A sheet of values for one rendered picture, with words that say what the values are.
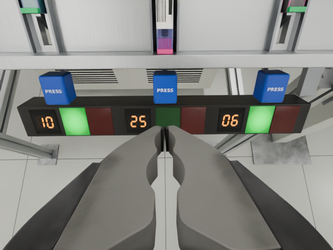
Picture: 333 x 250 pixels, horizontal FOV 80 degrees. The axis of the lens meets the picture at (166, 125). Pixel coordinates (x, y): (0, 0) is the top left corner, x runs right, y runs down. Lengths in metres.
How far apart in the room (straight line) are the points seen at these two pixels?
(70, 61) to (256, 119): 0.21
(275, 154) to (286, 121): 0.73
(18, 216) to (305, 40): 1.05
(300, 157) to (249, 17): 0.89
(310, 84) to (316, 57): 0.08
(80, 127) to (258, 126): 0.22
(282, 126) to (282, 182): 0.74
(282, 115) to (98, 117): 0.22
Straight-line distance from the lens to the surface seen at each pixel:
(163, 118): 0.24
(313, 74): 0.31
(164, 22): 0.19
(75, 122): 0.26
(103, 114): 0.24
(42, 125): 0.28
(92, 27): 0.21
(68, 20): 0.22
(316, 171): 1.10
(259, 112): 0.26
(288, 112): 0.28
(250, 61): 0.20
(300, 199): 1.05
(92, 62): 0.19
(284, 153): 1.03
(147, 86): 0.90
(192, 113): 0.24
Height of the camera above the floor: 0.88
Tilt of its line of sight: 73 degrees down
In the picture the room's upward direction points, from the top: 1 degrees clockwise
